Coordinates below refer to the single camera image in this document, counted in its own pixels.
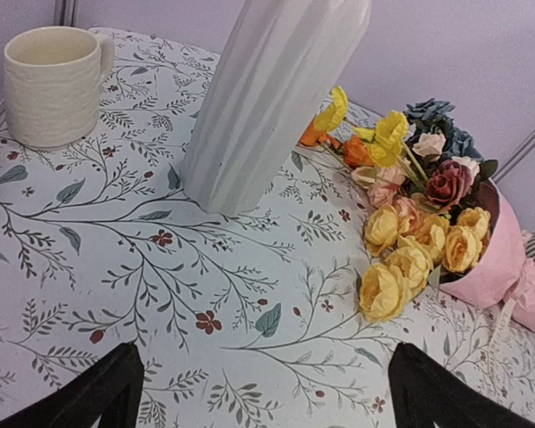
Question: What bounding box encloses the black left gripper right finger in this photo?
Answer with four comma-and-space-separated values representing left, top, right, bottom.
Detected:
390, 342, 535, 428

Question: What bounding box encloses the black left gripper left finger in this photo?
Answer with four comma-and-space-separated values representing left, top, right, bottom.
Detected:
0, 342, 144, 427

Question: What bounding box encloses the pink flower bouquet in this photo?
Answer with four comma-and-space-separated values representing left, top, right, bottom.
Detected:
300, 87, 535, 333

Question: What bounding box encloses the cream printed ribbon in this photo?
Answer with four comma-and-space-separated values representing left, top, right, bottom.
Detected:
485, 297, 517, 398

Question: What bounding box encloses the white ribbed ceramic vase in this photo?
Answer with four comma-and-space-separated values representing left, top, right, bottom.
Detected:
180, 1, 372, 216

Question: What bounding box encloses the floral patterned tablecloth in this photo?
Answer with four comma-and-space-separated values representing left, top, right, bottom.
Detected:
0, 29, 535, 427

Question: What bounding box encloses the cream ceramic mug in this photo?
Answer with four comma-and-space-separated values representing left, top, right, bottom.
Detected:
4, 26, 115, 149

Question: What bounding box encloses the right aluminium frame post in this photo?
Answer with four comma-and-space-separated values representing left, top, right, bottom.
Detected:
493, 128, 535, 183

